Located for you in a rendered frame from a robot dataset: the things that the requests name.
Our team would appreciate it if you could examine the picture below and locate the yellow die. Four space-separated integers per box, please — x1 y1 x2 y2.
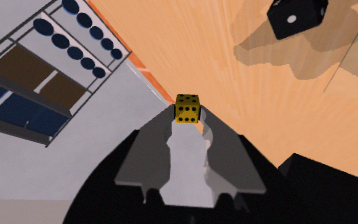
175 94 200 124

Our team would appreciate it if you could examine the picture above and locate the black die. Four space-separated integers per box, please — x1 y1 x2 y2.
266 0 328 40

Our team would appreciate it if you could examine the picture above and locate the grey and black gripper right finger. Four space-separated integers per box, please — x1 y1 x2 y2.
198 105 316 224

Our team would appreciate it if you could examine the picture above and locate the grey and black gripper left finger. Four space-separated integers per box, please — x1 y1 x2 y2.
62 104 176 224

